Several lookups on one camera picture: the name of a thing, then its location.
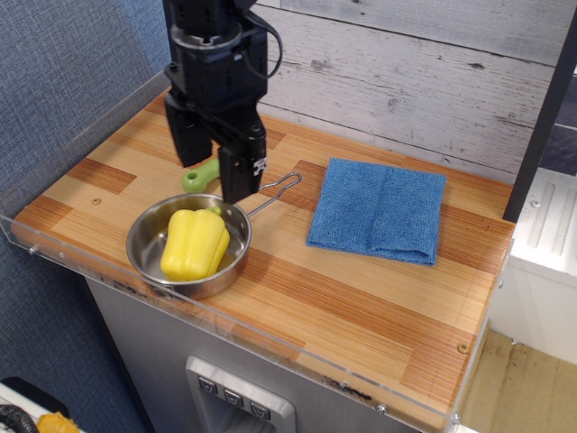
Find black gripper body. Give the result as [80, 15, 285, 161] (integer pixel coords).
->
[165, 24, 268, 147]

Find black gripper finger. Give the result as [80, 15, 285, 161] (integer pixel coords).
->
[218, 143, 267, 204]
[165, 95, 212, 167]

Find yellow toy capsicum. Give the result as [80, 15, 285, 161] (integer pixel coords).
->
[160, 208, 231, 281]

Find small steel pan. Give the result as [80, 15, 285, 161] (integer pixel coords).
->
[126, 172, 302, 299]

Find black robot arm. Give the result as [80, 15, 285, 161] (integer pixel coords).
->
[165, 1, 271, 204]

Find blue folded cloth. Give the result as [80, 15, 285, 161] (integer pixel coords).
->
[307, 158, 446, 266]

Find clear acrylic table guard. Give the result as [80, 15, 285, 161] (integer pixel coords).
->
[1, 79, 514, 432]

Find grey cabinet with dispenser panel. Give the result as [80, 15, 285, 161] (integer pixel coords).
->
[88, 280, 412, 432]

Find yellow object bottom left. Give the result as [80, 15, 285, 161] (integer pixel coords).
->
[36, 412, 81, 433]

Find white ridged side unit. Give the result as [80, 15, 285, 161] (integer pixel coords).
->
[489, 169, 576, 364]

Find green handled grey spatula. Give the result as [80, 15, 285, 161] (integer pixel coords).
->
[181, 158, 220, 193]

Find black right vertical post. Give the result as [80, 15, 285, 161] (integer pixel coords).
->
[501, 0, 577, 223]

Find black braided cable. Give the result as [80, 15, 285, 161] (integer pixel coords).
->
[0, 403, 40, 433]

